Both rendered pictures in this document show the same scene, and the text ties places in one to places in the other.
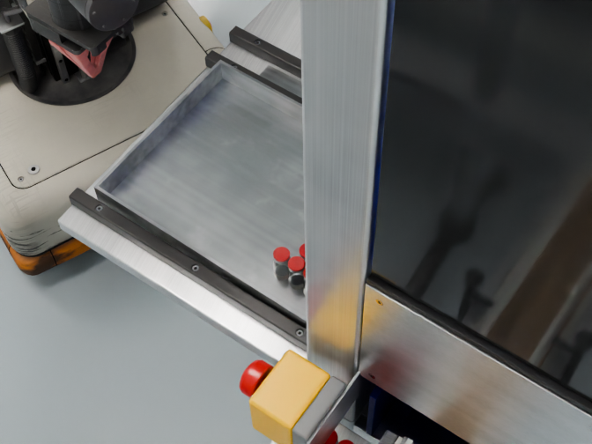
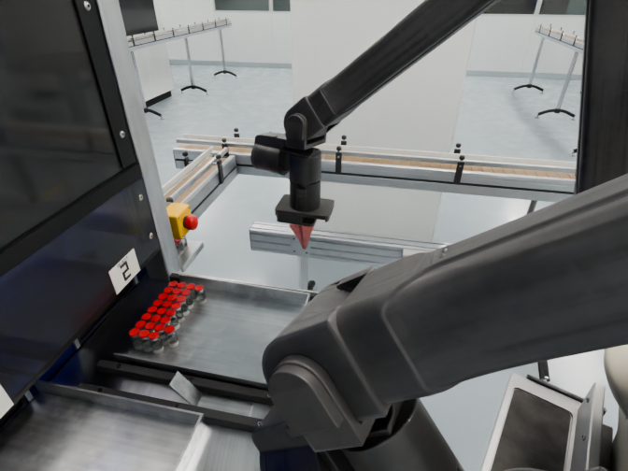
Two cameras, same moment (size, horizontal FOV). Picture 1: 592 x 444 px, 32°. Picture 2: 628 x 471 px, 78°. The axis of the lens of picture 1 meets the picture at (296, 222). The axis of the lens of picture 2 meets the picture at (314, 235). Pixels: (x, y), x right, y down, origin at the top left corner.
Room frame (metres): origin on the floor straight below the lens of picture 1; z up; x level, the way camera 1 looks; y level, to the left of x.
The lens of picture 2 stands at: (1.39, -0.03, 1.53)
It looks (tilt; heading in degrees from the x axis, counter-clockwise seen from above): 33 degrees down; 155
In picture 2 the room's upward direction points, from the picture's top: straight up
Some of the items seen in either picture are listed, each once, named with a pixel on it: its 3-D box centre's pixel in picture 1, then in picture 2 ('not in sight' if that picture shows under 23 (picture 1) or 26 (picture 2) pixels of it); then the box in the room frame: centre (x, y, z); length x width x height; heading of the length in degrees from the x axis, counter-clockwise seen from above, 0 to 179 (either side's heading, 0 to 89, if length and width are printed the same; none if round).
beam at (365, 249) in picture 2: not in sight; (420, 255); (0.28, 1.01, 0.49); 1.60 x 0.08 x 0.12; 53
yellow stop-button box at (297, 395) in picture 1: (296, 404); (174, 221); (0.41, 0.01, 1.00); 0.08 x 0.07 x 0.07; 53
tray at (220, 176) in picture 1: (262, 188); (221, 326); (0.75, 0.04, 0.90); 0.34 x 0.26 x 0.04; 53
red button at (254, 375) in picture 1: (261, 381); (190, 222); (0.44, 0.04, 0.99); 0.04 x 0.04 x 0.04; 53
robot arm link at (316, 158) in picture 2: not in sight; (302, 164); (0.79, 0.22, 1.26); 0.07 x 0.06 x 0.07; 37
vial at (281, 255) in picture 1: (282, 263); (200, 294); (0.64, 0.02, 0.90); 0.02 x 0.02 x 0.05
